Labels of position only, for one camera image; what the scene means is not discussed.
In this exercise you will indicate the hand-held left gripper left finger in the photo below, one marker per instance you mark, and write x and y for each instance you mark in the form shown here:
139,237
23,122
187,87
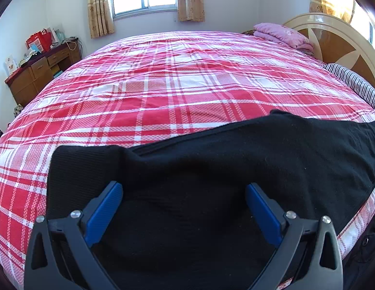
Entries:
104,214

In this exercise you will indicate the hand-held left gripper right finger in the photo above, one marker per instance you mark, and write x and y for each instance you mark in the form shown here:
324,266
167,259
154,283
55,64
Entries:
264,214

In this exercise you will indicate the black pants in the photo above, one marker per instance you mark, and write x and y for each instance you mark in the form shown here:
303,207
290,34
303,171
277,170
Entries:
205,172

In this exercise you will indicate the person's dark clothing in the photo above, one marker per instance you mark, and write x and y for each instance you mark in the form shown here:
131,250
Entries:
369,256

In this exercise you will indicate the patterned bag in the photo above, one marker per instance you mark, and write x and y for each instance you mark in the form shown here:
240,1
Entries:
18,109

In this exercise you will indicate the teal box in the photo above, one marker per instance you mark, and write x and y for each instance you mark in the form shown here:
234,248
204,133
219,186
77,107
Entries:
57,74

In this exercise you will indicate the bed with red plaid sheet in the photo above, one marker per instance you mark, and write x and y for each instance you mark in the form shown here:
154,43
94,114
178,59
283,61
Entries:
175,81

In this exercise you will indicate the wooden desk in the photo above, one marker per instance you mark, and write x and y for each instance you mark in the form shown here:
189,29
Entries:
36,75

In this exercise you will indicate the striped pillow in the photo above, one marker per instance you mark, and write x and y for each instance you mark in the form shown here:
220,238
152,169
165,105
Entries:
356,83

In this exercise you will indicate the white printed box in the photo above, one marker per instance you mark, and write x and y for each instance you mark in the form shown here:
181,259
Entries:
11,65

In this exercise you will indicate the light blue box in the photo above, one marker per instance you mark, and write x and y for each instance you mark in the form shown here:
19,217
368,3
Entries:
35,48

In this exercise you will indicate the pink folded blanket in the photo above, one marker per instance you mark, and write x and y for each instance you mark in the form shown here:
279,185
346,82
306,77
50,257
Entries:
281,34

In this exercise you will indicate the pale green bag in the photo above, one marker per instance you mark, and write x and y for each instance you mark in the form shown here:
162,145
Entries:
58,35

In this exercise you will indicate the red gift bag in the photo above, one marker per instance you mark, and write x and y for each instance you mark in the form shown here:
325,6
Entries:
39,40

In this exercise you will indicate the cream and wood headboard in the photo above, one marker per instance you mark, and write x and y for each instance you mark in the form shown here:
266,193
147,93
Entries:
332,39

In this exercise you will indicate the large bright window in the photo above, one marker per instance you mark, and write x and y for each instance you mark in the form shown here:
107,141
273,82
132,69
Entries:
361,21

